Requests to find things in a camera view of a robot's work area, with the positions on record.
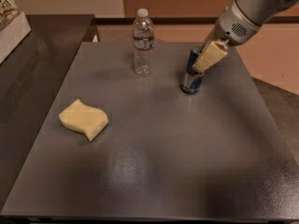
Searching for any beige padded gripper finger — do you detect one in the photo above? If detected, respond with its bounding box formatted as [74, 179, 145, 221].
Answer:
[192, 40, 228, 73]

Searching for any blue silver redbull can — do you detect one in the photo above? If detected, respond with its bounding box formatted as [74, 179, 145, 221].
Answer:
[181, 45, 204, 94]

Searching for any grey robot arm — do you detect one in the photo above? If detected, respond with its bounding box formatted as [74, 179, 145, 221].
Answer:
[192, 0, 299, 74]

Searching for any clear plastic water bottle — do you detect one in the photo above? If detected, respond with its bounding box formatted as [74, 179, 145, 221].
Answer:
[132, 8, 155, 77]

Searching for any yellow wavy sponge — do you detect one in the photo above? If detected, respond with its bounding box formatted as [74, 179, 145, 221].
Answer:
[59, 99, 108, 142]

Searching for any dark brown side table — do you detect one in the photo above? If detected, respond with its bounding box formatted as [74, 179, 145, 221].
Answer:
[0, 14, 98, 210]

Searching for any white box with snacks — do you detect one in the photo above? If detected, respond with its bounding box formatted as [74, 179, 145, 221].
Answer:
[0, 0, 31, 63]

